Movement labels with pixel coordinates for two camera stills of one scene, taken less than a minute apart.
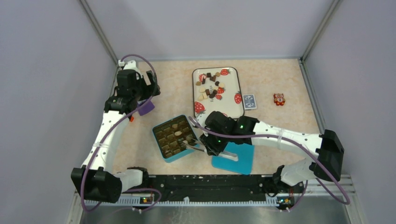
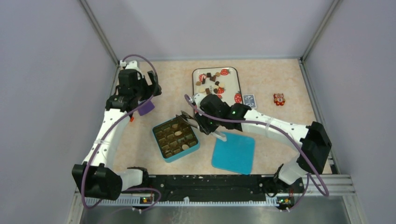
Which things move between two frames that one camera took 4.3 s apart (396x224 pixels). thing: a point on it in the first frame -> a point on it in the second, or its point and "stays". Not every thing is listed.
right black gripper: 212,148 -> 200,119
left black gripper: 148,88 stays
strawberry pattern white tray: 217,89 stays
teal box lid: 245,155 stays
